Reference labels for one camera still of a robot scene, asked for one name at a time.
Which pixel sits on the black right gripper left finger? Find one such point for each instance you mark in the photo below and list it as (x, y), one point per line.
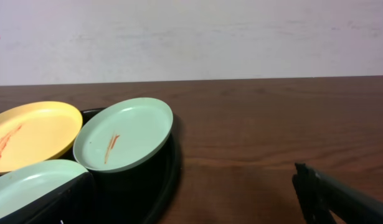
(72, 203)

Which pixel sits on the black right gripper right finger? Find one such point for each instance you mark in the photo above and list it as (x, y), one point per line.
(321, 196)

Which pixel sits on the mint green plate front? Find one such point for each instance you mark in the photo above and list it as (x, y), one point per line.
(25, 185)

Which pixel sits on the yellow plate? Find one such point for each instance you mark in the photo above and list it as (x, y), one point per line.
(36, 132)

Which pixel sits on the mint green plate with streak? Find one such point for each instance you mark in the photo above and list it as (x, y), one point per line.
(123, 135)

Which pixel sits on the round black tray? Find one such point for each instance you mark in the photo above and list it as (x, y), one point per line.
(131, 195)

